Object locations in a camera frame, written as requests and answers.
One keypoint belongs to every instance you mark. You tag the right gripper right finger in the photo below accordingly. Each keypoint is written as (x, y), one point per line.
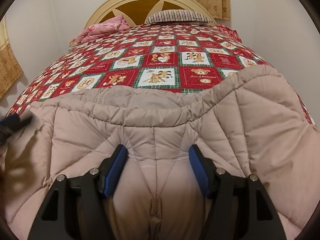
(241, 207)

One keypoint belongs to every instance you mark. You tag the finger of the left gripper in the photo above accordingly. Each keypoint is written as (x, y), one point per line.
(11, 125)

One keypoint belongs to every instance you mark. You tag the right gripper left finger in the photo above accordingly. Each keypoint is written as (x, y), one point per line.
(73, 207)

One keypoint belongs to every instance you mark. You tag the pink puffer jacket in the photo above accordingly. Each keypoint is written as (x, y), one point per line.
(250, 123)

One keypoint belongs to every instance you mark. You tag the yellow side curtain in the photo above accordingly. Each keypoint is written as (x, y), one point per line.
(10, 70)

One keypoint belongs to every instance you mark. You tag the pink folded blanket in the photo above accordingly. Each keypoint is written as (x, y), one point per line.
(99, 30)

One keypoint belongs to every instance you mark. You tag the red patchwork bear bedspread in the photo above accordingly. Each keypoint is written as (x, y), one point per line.
(180, 58)

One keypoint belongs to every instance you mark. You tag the cream arched headboard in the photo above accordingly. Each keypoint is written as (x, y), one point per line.
(136, 12)

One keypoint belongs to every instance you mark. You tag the striped pillow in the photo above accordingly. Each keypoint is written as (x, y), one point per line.
(177, 16)

